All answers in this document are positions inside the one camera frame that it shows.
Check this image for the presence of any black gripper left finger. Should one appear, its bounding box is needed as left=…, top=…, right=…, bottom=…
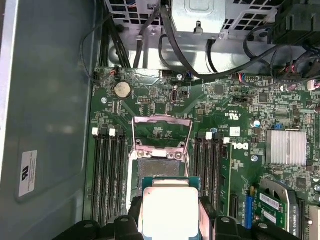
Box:
left=52, top=196, right=145, bottom=240

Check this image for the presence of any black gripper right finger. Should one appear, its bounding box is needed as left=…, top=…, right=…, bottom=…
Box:
left=198, top=196, right=301, bottom=240

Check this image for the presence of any silver CPU chip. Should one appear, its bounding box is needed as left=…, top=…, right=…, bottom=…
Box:
left=138, top=176, right=211, bottom=240

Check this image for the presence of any thin metal locking lever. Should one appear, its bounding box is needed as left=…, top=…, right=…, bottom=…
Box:
left=184, top=121, right=194, bottom=177

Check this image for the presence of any metal socket cover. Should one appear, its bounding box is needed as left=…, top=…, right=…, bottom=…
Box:
left=131, top=113, right=194, bottom=153

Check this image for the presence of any CPU socket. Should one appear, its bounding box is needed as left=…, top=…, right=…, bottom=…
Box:
left=127, top=147, right=191, bottom=204

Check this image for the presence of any black graphics card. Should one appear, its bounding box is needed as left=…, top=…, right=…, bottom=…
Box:
left=257, top=178, right=305, bottom=240

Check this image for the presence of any black RAM slot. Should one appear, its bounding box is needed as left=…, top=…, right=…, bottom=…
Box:
left=211, top=136, right=223, bottom=213
left=99, top=134, right=111, bottom=226
left=202, top=132, right=214, bottom=208
left=107, top=128, right=120, bottom=226
left=194, top=136, right=205, bottom=201
left=116, top=134, right=129, bottom=221
left=90, top=127, right=102, bottom=226

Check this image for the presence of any green RAM stick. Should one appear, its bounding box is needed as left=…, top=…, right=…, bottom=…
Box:
left=220, top=142, right=233, bottom=216

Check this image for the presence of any silver chipset heatsink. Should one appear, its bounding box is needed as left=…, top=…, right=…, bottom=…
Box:
left=265, top=129, right=308, bottom=166

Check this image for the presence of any white case sticker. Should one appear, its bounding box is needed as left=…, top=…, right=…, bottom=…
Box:
left=18, top=149, right=38, bottom=198

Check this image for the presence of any green motherboard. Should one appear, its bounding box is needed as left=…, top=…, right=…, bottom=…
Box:
left=84, top=66, right=320, bottom=240

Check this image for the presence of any round coin battery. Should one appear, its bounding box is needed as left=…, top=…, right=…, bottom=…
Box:
left=114, top=81, right=132, bottom=100

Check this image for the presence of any internal USB port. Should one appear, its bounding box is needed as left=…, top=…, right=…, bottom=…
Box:
left=170, top=87, right=180, bottom=104

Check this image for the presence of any black PC case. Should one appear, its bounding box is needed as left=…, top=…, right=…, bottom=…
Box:
left=0, top=0, right=320, bottom=240

